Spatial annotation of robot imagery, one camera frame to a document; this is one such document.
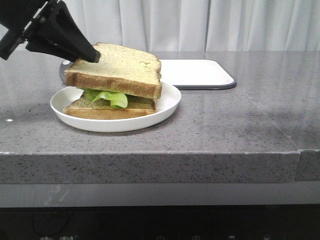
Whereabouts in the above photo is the green lettuce leaf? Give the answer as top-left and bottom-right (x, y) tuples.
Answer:
(81, 88), (128, 109)

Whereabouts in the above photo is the white round plate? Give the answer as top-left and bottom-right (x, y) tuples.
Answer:
(50, 82), (182, 133)

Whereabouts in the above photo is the white curtain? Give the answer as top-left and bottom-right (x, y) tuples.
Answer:
(66, 0), (320, 52)

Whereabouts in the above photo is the white cutting board grey rim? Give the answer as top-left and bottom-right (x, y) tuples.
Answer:
(58, 58), (237, 91)

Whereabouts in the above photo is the bread slice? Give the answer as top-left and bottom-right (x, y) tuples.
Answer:
(63, 95), (156, 120)
(64, 42), (162, 99)

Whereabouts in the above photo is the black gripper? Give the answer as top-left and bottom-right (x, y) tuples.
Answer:
(0, 0), (100, 63)

